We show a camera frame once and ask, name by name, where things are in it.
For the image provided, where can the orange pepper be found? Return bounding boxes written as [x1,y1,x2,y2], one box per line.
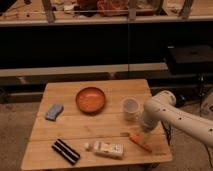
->
[120,132,152,153]

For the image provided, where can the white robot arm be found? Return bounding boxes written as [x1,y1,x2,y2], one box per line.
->
[138,90,213,148]

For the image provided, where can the orange ceramic bowl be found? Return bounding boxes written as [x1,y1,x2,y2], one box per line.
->
[75,87,106,113]

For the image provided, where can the white lying bottle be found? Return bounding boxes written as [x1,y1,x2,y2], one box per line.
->
[84,141,124,159]

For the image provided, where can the translucent plastic cup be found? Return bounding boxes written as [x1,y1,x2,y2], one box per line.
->
[122,97,140,121]

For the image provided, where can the black striped rectangular block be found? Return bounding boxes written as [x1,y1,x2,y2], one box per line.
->
[52,139,80,165]

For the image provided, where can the black box on shelf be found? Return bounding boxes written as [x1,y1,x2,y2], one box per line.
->
[166,45,213,74]

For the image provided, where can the blue sponge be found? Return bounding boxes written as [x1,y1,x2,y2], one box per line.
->
[45,104,63,121]

